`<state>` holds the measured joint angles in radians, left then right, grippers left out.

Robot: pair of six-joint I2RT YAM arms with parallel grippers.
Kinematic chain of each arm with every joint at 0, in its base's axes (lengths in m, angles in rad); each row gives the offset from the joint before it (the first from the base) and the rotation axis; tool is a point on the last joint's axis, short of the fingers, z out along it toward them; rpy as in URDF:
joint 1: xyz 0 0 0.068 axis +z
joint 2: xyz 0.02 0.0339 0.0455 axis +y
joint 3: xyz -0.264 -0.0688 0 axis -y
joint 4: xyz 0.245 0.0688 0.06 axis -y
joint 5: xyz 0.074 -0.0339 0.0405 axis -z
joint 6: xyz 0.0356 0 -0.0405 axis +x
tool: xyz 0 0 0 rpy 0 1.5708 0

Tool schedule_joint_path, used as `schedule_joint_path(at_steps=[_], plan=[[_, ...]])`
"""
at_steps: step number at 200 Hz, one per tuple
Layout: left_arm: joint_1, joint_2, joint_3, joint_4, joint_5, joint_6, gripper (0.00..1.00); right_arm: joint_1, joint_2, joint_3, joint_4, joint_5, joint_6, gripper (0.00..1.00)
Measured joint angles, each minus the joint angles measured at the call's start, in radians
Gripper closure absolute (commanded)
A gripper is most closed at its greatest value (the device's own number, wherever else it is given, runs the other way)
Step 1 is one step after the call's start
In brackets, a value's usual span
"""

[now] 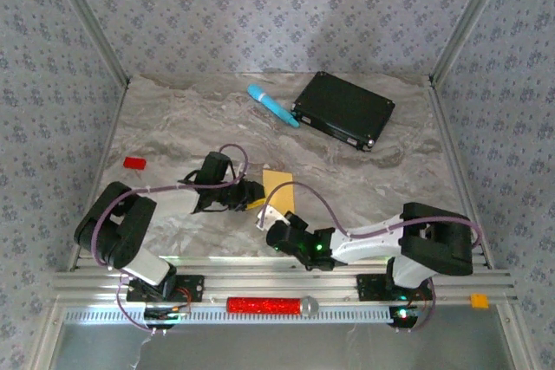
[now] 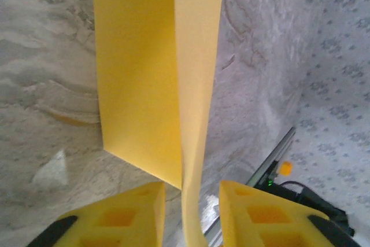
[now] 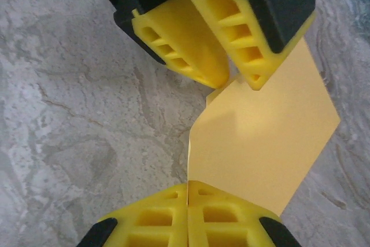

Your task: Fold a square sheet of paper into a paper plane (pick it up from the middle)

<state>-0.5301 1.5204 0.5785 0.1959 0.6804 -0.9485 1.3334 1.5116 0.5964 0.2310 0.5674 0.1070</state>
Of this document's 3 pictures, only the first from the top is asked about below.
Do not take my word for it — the yellow paper sheet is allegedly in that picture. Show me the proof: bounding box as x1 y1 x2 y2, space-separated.
261 169 297 214

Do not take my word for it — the red glitter microphone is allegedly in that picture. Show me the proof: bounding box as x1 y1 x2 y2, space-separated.
225 295 321 319

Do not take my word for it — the blue cylinder stick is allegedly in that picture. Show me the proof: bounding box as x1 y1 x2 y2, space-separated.
247 84 301 128

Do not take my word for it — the black controller board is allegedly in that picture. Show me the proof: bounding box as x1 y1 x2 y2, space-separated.
388 305 428 330
144 306 192 328

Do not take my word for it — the black hard case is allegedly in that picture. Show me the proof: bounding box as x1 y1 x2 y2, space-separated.
291 70 396 153

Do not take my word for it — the aluminium base frame rail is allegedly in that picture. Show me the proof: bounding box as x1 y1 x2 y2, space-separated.
50 256 519 307

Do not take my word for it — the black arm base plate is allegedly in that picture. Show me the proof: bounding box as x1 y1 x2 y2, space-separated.
125 273 206 304
356 273 437 302

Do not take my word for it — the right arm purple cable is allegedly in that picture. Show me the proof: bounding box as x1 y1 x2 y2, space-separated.
259 181 483 333

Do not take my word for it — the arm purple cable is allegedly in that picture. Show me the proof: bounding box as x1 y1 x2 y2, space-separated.
259 181 483 333
91 143 250 335

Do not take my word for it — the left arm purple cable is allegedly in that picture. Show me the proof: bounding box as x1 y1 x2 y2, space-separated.
91 143 250 335

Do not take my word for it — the aluminium side rail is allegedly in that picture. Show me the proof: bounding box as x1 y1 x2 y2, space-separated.
69 79 131 271
427 76 493 269

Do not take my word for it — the grey slotted cable duct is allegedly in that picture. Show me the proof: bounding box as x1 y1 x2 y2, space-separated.
63 303 396 326

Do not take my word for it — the aluminium frame leg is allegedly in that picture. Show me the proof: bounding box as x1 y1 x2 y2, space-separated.
25 304 66 370
496 304 535 370

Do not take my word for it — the aluminium corner post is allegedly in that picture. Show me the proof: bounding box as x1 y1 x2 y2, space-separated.
428 0 517 85
42 0 132 88

